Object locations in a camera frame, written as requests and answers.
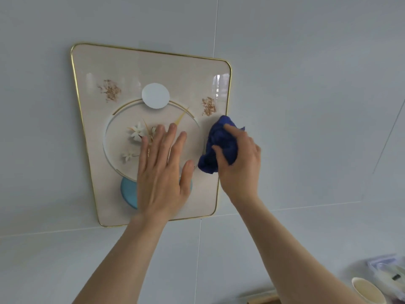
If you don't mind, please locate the person's left forearm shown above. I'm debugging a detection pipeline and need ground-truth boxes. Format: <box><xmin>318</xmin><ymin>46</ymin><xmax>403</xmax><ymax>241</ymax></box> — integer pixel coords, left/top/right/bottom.
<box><xmin>72</xmin><ymin>214</ymin><xmax>170</xmax><ymax>304</ymax></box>

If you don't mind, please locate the person's right hand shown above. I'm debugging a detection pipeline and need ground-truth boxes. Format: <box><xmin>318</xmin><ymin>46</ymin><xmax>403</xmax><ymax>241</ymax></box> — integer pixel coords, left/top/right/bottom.
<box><xmin>211</xmin><ymin>123</ymin><xmax>262</xmax><ymax>204</ymax></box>

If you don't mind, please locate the person's left hand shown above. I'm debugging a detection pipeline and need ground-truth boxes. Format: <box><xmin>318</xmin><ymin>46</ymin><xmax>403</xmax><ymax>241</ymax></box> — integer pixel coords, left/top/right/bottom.
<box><xmin>134</xmin><ymin>123</ymin><xmax>195</xmax><ymax>223</ymax></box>

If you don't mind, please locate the white paper cup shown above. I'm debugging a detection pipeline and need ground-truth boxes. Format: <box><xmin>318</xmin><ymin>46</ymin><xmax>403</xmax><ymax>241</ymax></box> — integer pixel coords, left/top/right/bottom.
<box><xmin>351</xmin><ymin>277</ymin><xmax>397</xmax><ymax>304</ymax></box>

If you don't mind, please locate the blue cleaning cloth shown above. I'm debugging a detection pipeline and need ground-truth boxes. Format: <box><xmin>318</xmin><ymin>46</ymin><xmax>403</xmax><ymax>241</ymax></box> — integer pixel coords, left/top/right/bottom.
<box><xmin>198</xmin><ymin>115</ymin><xmax>246</xmax><ymax>175</ymax></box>

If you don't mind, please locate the person's right forearm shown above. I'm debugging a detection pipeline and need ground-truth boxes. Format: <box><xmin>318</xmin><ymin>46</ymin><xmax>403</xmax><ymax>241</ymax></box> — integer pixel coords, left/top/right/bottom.
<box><xmin>230</xmin><ymin>196</ymin><xmax>367</xmax><ymax>304</ymax></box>

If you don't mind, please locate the gold-framed floral wall picture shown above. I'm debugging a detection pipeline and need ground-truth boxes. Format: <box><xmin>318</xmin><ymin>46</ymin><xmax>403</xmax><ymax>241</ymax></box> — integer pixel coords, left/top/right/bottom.
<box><xmin>70</xmin><ymin>42</ymin><xmax>232</xmax><ymax>228</ymax></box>

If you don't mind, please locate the clear plastic bag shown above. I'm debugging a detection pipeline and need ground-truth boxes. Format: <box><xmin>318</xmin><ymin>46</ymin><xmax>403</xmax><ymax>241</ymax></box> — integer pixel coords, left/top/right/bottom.
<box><xmin>366</xmin><ymin>255</ymin><xmax>405</xmax><ymax>304</ymax></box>

